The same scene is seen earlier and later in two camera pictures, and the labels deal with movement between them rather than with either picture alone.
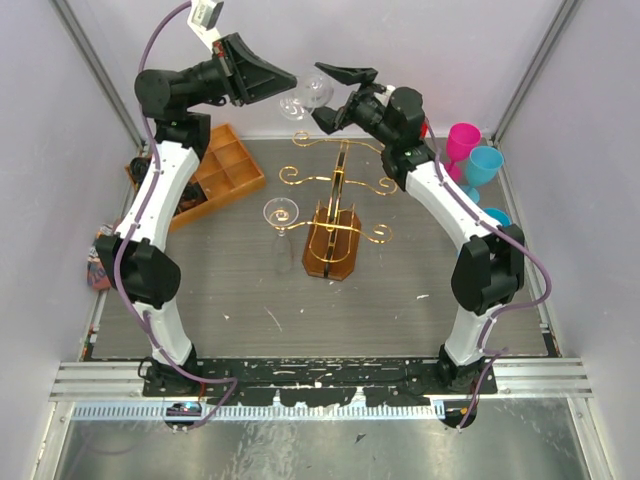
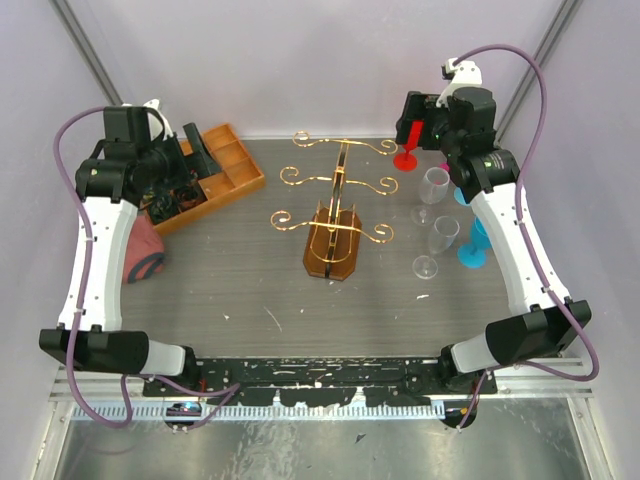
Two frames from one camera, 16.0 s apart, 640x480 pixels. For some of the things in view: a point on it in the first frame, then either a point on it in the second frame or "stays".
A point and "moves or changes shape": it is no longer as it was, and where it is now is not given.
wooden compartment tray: [228, 170] stays
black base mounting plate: [321, 382] stays
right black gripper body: [362, 109] → [435, 133]
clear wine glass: [312, 91] moves or changes shape
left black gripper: [246, 76] → [182, 177]
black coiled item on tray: [193, 195] stays
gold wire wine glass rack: [332, 241] stays
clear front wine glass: [281, 213] → [441, 236]
